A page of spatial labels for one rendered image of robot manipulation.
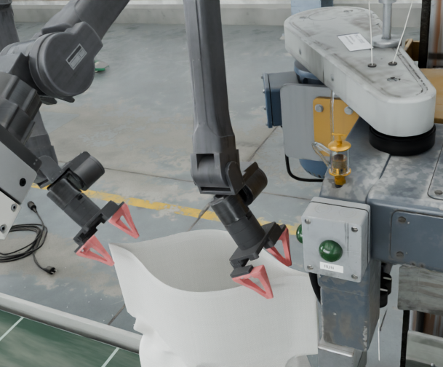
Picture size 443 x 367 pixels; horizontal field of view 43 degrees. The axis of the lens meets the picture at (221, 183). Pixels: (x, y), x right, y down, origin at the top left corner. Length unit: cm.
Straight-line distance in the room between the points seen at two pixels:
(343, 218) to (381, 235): 8
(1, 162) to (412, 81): 55
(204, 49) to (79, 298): 198
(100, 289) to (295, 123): 182
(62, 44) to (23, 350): 148
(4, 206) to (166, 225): 246
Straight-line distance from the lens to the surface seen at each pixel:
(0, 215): 68
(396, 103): 78
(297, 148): 118
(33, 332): 211
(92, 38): 75
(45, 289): 292
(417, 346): 141
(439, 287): 99
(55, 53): 71
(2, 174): 67
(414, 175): 77
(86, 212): 122
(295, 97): 113
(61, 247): 317
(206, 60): 96
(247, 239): 103
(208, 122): 97
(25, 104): 70
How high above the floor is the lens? 173
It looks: 30 degrees down
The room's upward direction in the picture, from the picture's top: 8 degrees counter-clockwise
